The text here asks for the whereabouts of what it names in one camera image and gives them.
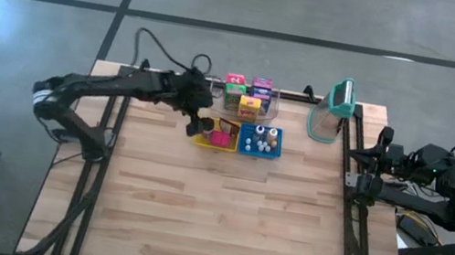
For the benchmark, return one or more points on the small white-capped dropper bottle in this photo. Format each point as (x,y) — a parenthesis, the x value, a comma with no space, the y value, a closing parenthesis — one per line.
(262,149)
(248,140)
(268,149)
(266,143)
(261,143)

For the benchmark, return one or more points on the small yellow food box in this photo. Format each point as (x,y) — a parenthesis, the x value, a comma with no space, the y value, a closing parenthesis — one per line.
(249,108)

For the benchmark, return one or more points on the teal box grater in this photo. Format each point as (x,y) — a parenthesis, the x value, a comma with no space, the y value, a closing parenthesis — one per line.
(326,121)

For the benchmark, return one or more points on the small green cereal box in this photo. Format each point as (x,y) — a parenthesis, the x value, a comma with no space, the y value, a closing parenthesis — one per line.
(233,96)

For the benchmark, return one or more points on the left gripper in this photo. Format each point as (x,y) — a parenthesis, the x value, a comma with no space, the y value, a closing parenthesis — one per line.
(198,126)

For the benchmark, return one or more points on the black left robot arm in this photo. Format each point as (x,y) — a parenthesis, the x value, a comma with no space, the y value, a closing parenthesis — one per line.
(124,82)

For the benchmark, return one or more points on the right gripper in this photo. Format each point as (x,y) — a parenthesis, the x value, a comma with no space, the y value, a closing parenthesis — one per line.
(391,159)

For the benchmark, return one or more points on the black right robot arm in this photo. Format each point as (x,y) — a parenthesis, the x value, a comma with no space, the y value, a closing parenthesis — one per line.
(428,203)

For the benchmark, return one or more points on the small pink cereal box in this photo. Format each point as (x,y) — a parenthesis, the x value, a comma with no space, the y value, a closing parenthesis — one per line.
(235,79)

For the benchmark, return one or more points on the red-lidded smoked paprika tin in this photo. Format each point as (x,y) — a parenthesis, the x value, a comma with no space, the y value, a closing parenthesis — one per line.
(220,138)

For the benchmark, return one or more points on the black aluminium rig frame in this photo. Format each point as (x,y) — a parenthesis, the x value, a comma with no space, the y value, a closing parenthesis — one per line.
(261,91)

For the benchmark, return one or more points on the small blue purple box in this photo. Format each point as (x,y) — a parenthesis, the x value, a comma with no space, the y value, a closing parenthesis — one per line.
(262,101)

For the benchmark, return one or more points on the yellow plastic basket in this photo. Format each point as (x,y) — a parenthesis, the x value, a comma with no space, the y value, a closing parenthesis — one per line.
(217,147)

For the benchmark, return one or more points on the blue plastic basket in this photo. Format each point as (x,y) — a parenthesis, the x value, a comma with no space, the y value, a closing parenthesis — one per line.
(276,154)

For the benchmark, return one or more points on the Raisin Bran cereal box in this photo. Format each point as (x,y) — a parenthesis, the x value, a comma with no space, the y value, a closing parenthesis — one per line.
(262,82)

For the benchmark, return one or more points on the black power brick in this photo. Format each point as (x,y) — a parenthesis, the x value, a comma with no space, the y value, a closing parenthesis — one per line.
(414,229)

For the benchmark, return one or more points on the clear plastic bin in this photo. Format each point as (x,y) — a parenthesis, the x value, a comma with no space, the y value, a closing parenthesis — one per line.
(271,116)

